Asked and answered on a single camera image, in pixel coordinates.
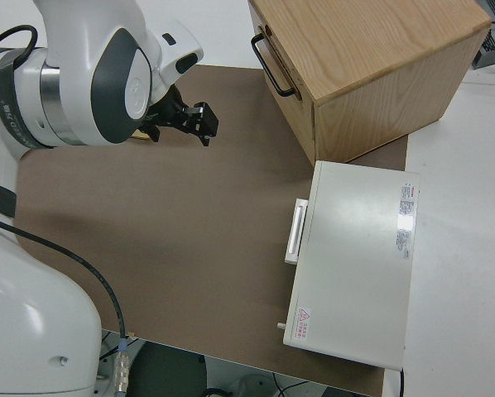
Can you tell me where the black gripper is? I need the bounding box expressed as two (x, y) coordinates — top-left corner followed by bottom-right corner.
(142, 84), (220, 149)

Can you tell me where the black metal drawer handle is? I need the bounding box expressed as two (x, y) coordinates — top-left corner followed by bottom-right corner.
(250, 34), (297, 98)

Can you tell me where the wooden drawer with handle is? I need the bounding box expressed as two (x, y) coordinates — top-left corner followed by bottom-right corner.
(248, 2), (316, 146)

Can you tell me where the light wooden drawer cabinet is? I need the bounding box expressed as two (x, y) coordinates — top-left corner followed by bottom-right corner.
(247, 0), (493, 166)

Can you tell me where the brown table mat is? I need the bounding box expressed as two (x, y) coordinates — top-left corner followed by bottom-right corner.
(13, 64), (410, 397)

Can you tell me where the white toaster oven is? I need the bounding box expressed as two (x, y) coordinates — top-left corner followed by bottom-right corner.
(282, 160), (421, 372)

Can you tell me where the white oven door handle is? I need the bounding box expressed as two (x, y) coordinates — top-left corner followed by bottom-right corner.
(283, 198), (310, 265)

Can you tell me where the silver cable connector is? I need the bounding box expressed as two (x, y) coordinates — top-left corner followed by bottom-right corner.
(113, 332), (132, 394)

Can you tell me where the grey metal wire rack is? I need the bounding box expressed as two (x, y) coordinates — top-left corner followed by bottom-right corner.
(473, 0), (495, 71)

